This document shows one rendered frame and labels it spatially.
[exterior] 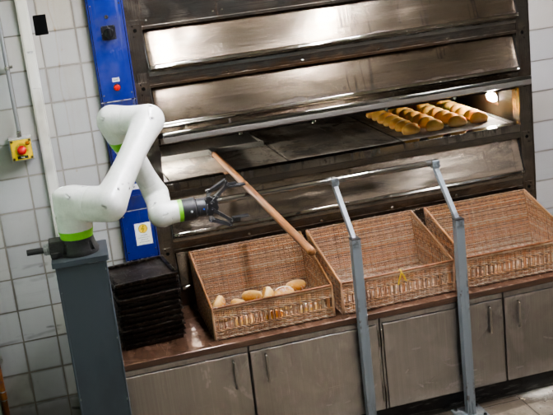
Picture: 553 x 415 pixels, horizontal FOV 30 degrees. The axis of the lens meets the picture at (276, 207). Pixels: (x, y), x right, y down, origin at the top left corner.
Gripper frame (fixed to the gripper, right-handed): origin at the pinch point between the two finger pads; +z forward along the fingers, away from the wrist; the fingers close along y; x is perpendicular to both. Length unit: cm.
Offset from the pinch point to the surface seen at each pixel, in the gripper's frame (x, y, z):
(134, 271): -31, 32, -47
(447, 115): -82, -3, 127
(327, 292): -5, 50, 33
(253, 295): -36, 56, 6
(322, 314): -6, 60, 30
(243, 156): -86, 2, 19
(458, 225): 4, 27, 93
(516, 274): -7, 59, 124
